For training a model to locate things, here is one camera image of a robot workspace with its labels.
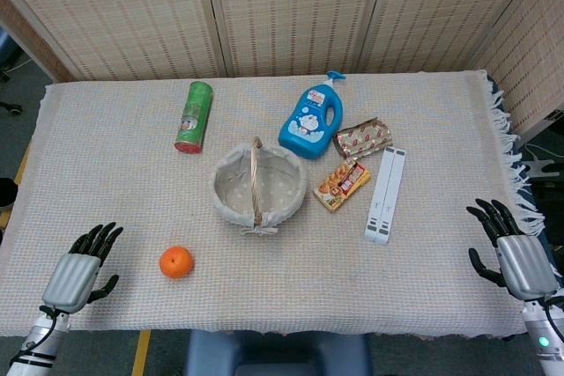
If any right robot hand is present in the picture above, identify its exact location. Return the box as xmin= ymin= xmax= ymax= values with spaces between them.
xmin=465 ymin=198 xmax=560 ymax=303

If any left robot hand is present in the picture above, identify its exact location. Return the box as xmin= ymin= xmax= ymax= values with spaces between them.
xmin=41 ymin=222 xmax=125 ymax=315

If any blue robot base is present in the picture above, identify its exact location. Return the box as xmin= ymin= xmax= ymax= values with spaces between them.
xmin=183 ymin=329 xmax=372 ymax=376

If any fabric-lined wicker basket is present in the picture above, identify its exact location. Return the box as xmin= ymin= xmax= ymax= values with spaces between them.
xmin=209 ymin=136 xmax=308 ymax=236

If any orange fruit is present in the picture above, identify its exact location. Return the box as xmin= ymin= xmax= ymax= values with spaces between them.
xmin=159 ymin=246 xmax=195 ymax=280

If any white rectangular box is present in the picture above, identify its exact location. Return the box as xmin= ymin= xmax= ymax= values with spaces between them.
xmin=363 ymin=145 xmax=408 ymax=245

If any orange snack box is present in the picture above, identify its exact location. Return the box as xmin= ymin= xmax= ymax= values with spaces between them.
xmin=313 ymin=157 xmax=372 ymax=213

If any gold red snack wrapper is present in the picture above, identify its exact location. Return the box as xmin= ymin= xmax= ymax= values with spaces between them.
xmin=334 ymin=117 xmax=394 ymax=160

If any green chip canister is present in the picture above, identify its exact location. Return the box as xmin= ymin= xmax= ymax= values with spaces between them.
xmin=173 ymin=80 xmax=214 ymax=155

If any beige woven tablecloth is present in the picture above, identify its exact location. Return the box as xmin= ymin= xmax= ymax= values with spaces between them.
xmin=0 ymin=69 xmax=546 ymax=342

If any blue detergent bottle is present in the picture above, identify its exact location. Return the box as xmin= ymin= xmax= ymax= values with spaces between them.
xmin=278 ymin=70 xmax=347 ymax=160

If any woven folding screen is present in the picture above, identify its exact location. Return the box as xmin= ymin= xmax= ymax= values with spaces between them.
xmin=0 ymin=0 xmax=564 ymax=139

